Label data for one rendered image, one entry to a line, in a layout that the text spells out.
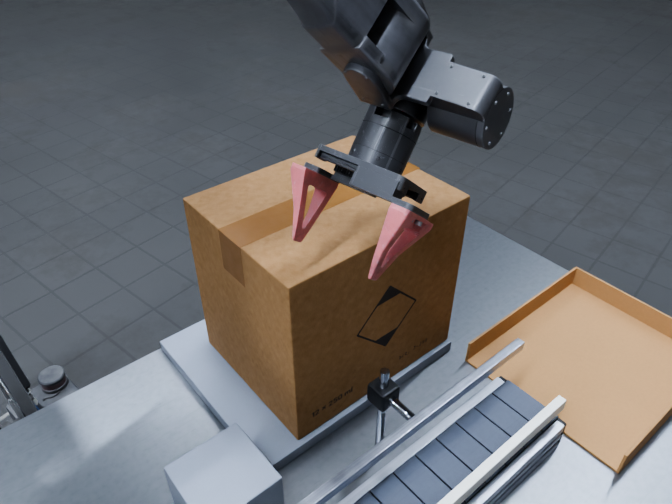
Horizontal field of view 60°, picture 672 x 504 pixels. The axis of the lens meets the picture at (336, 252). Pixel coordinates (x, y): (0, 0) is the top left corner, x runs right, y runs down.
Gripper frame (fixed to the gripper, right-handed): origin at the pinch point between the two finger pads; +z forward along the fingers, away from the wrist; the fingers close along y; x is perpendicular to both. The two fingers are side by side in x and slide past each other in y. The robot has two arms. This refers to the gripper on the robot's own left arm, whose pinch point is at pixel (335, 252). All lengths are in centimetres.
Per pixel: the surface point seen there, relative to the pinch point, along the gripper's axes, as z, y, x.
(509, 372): 8.5, 12.6, 43.0
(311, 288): 5.3, -3.7, 4.8
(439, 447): 18.5, 12.2, 23.5
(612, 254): -33, -1, 226
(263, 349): 16.5, -10.6, 11.7
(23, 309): 82, -167, 90
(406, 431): 16.0, 10.3, 13.7
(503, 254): -9, -2, 65
